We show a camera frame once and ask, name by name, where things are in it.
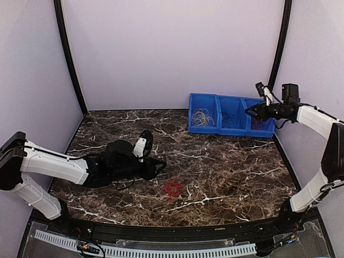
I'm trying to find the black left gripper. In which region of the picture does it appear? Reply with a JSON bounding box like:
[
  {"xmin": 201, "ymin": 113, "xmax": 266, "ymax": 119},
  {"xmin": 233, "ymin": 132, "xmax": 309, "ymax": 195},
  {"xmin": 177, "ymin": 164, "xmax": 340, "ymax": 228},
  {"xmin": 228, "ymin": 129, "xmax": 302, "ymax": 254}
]
[{"xmin": 110, "ymin": 155, "xmax": 167, "ymax": 182}]

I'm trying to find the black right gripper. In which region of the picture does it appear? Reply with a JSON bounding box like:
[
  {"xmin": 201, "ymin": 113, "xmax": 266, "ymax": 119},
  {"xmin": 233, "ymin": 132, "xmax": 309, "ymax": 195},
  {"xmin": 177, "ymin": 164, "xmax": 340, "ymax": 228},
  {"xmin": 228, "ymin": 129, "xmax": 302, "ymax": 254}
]
[{"xmin": 246, "ymin": 99, "xmax": 289, "ymax": 121}]

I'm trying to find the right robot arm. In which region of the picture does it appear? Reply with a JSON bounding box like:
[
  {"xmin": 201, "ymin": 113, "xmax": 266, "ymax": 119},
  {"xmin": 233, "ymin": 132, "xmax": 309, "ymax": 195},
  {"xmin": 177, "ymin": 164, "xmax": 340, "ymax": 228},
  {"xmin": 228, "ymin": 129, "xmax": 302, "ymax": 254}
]
[{"xmin": 245, "ymin": 82, "xmax": 343, "ymax": 233}]

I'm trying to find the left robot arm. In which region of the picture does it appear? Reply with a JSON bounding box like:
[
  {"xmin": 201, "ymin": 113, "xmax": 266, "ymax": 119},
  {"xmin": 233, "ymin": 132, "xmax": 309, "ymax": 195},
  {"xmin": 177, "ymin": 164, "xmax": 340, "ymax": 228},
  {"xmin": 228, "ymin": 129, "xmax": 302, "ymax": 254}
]
[{"xmin": 1, "ymin": 130, "xmax": 167, "ymax": 234}]

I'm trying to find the right blue storage bin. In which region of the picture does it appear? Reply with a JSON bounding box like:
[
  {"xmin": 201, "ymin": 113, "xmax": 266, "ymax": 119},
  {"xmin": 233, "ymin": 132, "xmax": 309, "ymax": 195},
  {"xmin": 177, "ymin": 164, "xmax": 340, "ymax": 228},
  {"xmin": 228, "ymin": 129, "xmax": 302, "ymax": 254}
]
[{"xmin": 243, "ymin": 98, "xmax": 275, "ymax": 138}]

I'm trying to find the blue storage bin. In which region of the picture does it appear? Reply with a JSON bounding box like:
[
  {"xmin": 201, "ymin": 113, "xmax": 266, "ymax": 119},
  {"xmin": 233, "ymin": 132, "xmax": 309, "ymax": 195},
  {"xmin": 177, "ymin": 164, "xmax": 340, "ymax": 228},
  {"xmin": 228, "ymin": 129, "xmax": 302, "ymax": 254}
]
[
  {"xmin": 217, "ymin": 95, "xmax": 247, "ymax": 137},
  {"xmin": 243, "ymin": 98, "xmax": 275, "ymax": 138},
  {"xmin": 188, "ymin": 93, "xmax": 220, "ymax": 134}
]

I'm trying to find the middle blue storage bin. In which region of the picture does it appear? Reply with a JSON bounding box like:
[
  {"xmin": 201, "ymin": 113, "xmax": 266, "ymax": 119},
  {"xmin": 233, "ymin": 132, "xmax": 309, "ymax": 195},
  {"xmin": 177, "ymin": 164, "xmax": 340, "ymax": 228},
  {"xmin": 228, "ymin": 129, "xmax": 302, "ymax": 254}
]
[{"xmin": 217, "ymin": 95, "xmax": 247, "ymax": 137}]

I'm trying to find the left blue storage bin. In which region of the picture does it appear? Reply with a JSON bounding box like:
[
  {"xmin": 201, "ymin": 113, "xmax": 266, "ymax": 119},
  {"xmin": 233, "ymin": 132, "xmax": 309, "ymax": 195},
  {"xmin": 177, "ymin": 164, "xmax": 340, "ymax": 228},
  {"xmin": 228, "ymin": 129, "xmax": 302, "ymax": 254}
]
[{"xmin": 188, "ymin": 93, "xmax": 220, "ymax": 134}]

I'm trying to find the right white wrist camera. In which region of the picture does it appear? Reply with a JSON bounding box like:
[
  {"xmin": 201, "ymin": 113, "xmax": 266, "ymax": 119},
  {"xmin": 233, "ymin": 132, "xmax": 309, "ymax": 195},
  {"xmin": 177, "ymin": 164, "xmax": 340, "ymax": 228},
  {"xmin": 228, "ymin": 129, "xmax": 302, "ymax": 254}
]
[{"xmin": 255, "ymin": 82, "xmax": 273, "ymax": 106}]

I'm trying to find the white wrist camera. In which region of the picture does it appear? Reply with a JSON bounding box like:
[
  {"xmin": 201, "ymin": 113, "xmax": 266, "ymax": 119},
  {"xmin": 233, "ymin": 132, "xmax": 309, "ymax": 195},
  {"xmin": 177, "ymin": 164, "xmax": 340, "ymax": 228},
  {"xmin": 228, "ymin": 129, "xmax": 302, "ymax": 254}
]
[
  {"xmin": 255, "ymin": 82, "xmax": 273, "ymax": 106},
  {"xmin": 132, "ymin": 137, "xmax": 147, "ymax": 159}
]

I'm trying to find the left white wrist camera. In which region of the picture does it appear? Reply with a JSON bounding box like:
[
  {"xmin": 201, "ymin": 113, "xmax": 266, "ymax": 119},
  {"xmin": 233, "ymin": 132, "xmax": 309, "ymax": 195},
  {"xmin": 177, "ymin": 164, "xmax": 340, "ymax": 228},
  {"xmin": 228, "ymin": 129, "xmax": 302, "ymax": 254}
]
[{"xmin": 132, "ymin": 137, "xmax": 147, "ymax": 159}]

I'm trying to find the black right corner post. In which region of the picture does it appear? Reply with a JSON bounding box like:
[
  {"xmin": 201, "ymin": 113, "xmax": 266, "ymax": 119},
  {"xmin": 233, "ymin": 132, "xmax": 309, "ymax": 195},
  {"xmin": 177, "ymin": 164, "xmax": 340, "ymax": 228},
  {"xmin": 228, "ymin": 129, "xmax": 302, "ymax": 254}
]
[{"xmin": 268, "ymin": 0, "xmax": 292, "ymax": 91}]

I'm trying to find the black corner post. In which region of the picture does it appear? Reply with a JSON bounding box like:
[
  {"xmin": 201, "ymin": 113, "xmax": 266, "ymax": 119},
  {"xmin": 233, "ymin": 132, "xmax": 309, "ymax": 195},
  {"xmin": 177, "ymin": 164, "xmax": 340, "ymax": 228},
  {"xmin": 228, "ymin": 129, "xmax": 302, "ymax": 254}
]
[
  {"xmin": 268, "ymin": 0, "xmax": 292, "ymax": 91},
  {"xmin": 53, "ymin": 0, "xmax": 88, "ymax": 116}
]

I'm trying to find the white slotted cable duct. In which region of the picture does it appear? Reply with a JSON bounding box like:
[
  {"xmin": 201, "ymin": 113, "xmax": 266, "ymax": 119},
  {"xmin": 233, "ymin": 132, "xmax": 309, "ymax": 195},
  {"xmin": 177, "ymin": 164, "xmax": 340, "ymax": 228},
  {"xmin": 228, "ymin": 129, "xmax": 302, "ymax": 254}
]
[{"xmin": 34, "ymin": 230, "xmax": 257, "ymax": 258}]

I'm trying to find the black front rail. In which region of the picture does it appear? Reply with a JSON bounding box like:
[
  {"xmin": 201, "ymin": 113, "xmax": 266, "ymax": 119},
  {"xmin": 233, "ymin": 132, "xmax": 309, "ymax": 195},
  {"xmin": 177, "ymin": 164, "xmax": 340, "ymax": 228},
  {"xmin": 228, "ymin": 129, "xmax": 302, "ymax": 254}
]
[{"xmin": 29, "ymin": 208, "xmax": 328, "ymax": 247}]

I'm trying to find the black left corner post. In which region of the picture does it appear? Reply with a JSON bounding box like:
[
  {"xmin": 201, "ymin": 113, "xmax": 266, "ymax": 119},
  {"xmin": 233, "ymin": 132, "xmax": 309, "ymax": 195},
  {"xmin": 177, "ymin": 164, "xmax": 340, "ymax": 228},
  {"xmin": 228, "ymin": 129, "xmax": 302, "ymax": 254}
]
[{"xmin": 53, "ymin": 0, "xmax": 88, "ymax": 116}]

